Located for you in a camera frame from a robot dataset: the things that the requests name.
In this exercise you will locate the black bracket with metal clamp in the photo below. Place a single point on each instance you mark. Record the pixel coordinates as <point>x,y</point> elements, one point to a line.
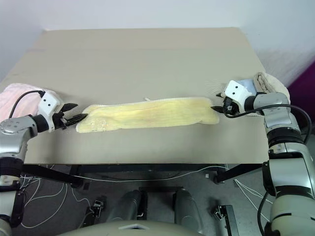
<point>97,206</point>
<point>227,218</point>

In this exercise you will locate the yellow towel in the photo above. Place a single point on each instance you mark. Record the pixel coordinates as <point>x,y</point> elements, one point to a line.
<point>147,115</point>

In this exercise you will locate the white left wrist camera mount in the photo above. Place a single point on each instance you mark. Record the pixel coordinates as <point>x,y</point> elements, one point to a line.
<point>48,103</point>

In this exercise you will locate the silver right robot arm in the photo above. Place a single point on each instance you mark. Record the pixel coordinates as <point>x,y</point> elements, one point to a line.
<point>278,103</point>

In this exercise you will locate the beige rounded robot torso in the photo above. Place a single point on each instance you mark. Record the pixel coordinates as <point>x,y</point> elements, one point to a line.
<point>128,232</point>

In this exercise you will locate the black table frame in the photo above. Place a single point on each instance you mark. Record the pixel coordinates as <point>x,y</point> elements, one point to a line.
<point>147,169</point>

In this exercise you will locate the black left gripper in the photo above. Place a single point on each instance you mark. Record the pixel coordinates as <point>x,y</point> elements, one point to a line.
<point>60,120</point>

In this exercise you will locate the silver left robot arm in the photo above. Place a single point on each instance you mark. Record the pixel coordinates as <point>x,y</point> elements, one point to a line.
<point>14,127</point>

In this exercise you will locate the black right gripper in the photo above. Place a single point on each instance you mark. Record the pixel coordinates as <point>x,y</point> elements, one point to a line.
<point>231,108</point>

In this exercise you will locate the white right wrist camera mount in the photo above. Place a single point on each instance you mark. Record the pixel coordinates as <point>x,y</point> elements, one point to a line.
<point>236,89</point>

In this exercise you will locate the pink towel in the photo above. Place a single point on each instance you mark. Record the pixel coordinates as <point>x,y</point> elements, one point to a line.
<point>9,98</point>

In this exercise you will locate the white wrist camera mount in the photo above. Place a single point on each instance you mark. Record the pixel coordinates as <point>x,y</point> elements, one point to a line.
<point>48,103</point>
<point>236,89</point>

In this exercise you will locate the purple object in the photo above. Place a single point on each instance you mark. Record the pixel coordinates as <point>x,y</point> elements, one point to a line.
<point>305,83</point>

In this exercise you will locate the cream folded towel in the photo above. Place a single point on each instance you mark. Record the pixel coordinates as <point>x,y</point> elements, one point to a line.
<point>270,83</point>

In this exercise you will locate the dark rounded shape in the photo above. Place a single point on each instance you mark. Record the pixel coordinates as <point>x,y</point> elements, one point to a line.
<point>188,209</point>
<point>128,204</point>

